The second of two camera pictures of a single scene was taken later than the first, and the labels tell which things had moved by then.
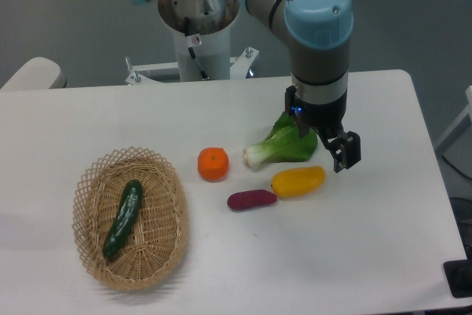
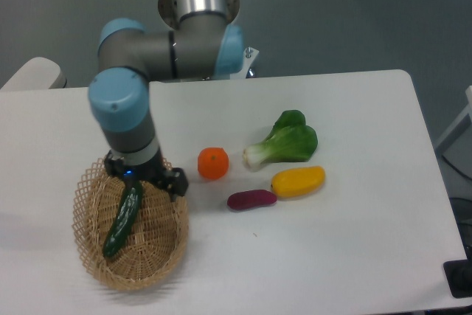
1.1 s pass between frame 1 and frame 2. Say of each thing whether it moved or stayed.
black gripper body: moved
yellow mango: stayed
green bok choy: stayed
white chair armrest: stayed
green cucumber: stayed
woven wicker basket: stayed
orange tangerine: stayed
